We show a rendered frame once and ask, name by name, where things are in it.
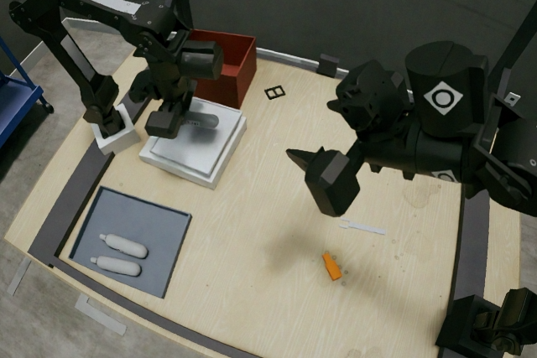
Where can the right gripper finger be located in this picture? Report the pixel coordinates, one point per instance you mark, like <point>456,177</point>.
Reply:
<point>182,115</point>
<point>189,95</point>

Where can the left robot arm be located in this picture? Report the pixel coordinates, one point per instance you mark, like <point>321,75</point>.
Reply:
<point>449,87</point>

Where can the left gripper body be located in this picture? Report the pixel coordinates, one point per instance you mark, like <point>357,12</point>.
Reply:
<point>331,178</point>

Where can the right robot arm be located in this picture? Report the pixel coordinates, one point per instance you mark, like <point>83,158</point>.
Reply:
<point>144,24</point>

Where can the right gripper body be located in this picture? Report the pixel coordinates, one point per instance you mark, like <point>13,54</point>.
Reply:
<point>166,124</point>

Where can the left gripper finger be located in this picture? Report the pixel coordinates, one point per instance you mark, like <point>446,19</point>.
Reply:
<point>303,158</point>
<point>333,105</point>

